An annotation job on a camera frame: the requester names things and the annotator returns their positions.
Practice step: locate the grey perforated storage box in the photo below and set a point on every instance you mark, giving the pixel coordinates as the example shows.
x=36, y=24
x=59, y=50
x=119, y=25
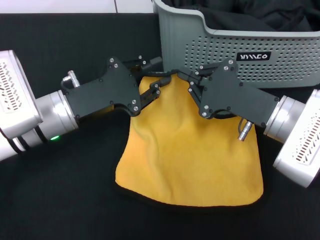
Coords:
x=275, y=75

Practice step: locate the grey and yellow towel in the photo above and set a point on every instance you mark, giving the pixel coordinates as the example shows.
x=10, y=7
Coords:
x=180, y=150

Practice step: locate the black tablecloth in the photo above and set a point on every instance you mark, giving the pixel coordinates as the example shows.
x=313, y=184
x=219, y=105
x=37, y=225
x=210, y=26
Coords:
x=62, y=200

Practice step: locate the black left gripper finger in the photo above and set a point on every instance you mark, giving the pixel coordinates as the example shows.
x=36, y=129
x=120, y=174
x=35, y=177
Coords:
x=152, y=62
x=152, y=92

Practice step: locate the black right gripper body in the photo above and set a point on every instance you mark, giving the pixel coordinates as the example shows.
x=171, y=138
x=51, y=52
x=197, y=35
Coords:
x=232, y=92

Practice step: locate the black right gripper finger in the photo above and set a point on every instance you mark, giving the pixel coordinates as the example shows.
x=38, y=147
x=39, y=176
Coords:
x=210, y=69
x=196, y=90

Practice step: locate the black cloth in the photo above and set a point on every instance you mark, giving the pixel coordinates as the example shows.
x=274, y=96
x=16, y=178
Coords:
x=250, y=17

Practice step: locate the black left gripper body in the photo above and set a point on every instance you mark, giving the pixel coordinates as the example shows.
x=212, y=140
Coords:
x=105, y=92

